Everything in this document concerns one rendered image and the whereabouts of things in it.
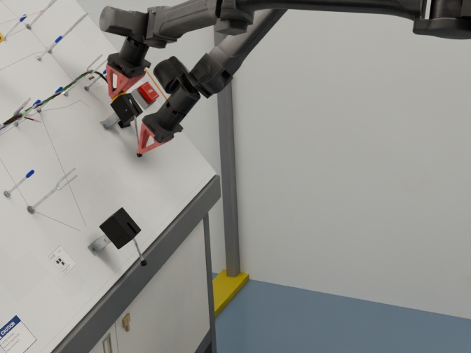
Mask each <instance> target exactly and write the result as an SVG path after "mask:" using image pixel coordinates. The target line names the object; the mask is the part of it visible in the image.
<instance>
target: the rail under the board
mask: <svg viewBox="0 0 471 353"><path fill-rule="evenodd" d="M220 197H221V184H220V176H219V175H214V176H213V177H212V178H211V179H210V181H209V182H208V183H207V184H206V185H205V186H204V187H203V188H202V189H201V191H200V192H199V193H198V194H197V195H196V196H195V197H194V198H193V199H192V201H190V203H188V204H187V206H185V208H184V209H183V210H182V211H181V212H180V213H179V214H178V215H177V216H176V218H175V219H174V220H173V221H172V222H171V223H170V224H169V225H168V226H167V228H166V229H165V230H164V231H163V232H162V233H161V234H160V235H159V236H158V237H157V238H156V239H155V240H154V241H153V242H152V243H151V244H150V246H149V247H148V248H147V249H146V250H145V251H144V252H143V253H142V257H143V259H144V260H146V261H147V265H146V266H141V264H140V262H141V258H140V257H139V258H138V259H137V260H136V261H135V262H134V263H133V264H132V265H131V266H130V267H129V268H128V269H127V270H126V271H125V273H124V274H123V275H122V276H121V277H120V278H119V279H118V280H117V281H116V283H115V284H114V285H113V286H112V287H111V288H110V289H109V290H108V291H107V292H106V293H105V294H104V295H103V296H102V297H101V298H100V300H99V301H98V302H97V303H96V304H95V305H94V306H93V307H92V308H91V310H90V311H89V312H88V313H87V314H86V315H85V316H84V317H83V318H82V320H81V321H80V322H79V323H78V324H77V325H75V327H74V328H73V329H72V330H71V331H70V332H69V333H68V334H67V335H66V337H65V338H64V339H63V340H62V341H61V342H60V343H59V344H58V345H57V347H56V348H55V349H54V350H53V351H52V352H51V353H89V352H90V351H91V349H92V348H93V347H94V346H95V345H96V344H97V343H98V341H99V340H100V339H101V338H102V336H103V335H104V334H105V333H106V332H107V331H108V330H109V329H110V327H111V326H112V325H113V324H114V322H115V321H116V320H117V319H118V318H119V317H120V316H121V315H122V313H123V312H124V311H125V309H126V308H127V307H128V306H129V305H130V304H131V302H132V301H133V300H134V299H135V298H136V297H137V295H138V294H139V293H140V292H141V291H142V289H143V288H144V287H145V286H146V285H147V284H148V283H149V281H150V280H151V279H152V278H153V276H154V275H155V274H156V273H157V272H158V271H159V270H160V269H161V267H162V266H163V265H164V264H165V262H166V261H167V260H168V259H169V257H171V255H173V253H174V252H175V251H176V250H177V248H178V247H179V246H180V245H181V243H182V242H183V241H184V240H185V239H186V238H187V237H188V236H189V234H190V233H191V232H192V231H193V229H194V228H195V227H196V226H197V225H198V224H199V223H200V221H201V220H202V219H203V218H204V216H205V215H206V214H207V213H208V212H209V211H210V210H211V208H212V207H213V206H214V205H215V204H216V202H217V201H218V200H219V199H220Z"/></svg>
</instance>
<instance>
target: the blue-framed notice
mask: <svg viewBox="0 0 471 353"><path fill-rule="evenodd" d="M37 341H38V339H37V338H36V336H35V335H34V334H33V333H32V332H31V331H30V330H29V329H28V327H27V326H26V325H25V323H24V322H23V321H22V320H21V319H20V318H19V316H17V314H15V315H14V316H13V317H12V318H11V319H9V320H8V321H7V322H6V323H5V324H4V325H3V326H2V327H1V328H0V348H1V349H2V350H3V351H4V352H5V353H25V352H26V351H27V350H28V349H29V348H30V347H32V346H33V345H34V344H35V343H36V342H37Z"/></svg>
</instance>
